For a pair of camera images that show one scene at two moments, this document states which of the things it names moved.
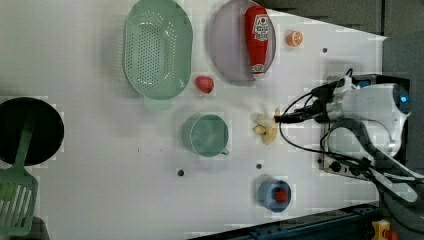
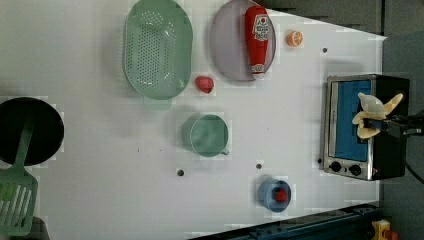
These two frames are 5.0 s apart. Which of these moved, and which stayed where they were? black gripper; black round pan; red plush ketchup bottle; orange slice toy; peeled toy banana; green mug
Moved: peeled toy banana; black gripper
Stayed: orange slice toy; red plush ketchup bottle; green mug; black round pan
